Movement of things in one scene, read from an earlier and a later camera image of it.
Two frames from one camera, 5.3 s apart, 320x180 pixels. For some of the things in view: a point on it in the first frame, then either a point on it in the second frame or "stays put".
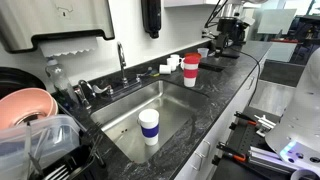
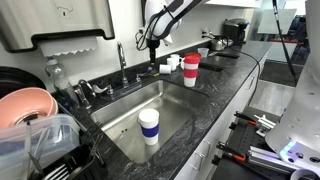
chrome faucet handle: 144,75 -> 138,75
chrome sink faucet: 122,61 stays put
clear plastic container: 22,147 stays put
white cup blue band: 148,119 stays put
